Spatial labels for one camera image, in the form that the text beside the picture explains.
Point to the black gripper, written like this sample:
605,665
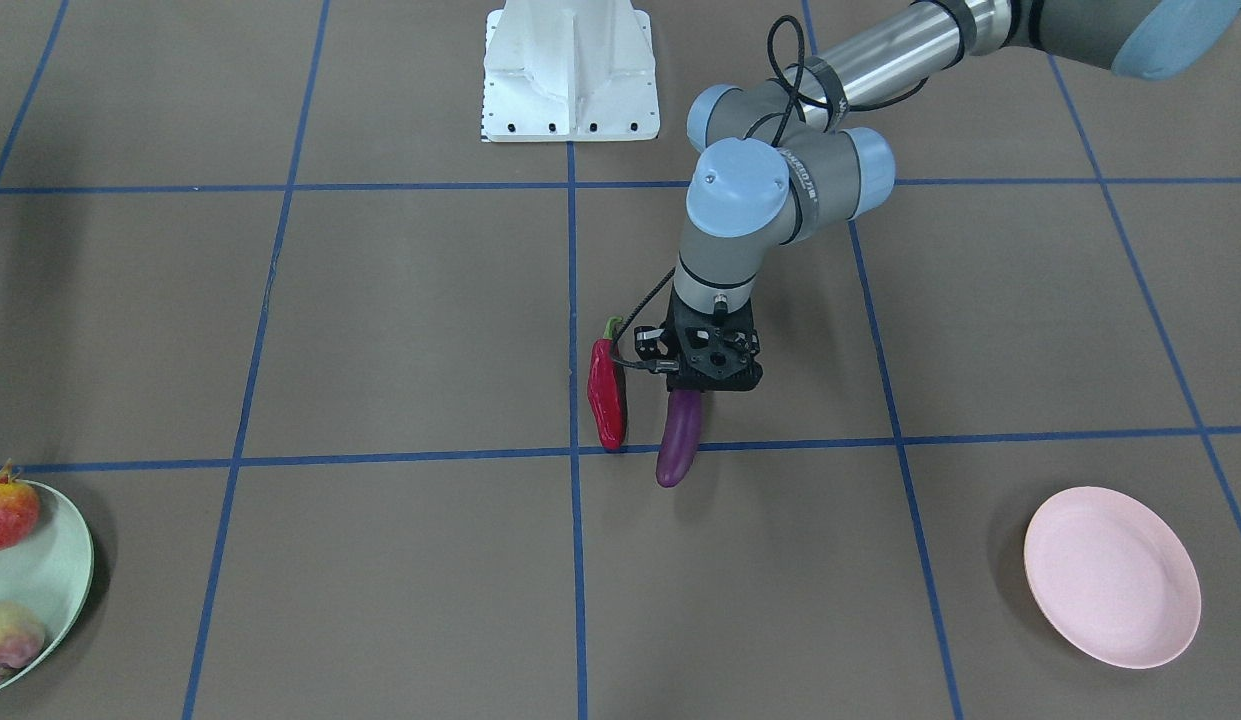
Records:
648,343

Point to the green plate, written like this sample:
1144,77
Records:
49,572

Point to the red pomegranate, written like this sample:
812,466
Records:
20,507

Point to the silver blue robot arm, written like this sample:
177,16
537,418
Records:
775,164

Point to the peach fruit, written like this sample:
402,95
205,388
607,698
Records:
22,637

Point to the pink plate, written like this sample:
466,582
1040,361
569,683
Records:
1112,578

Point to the purple eggplant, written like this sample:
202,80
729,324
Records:
682,434

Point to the red chili pepper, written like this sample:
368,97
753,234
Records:
606,389

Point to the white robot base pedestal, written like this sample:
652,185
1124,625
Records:
569,71

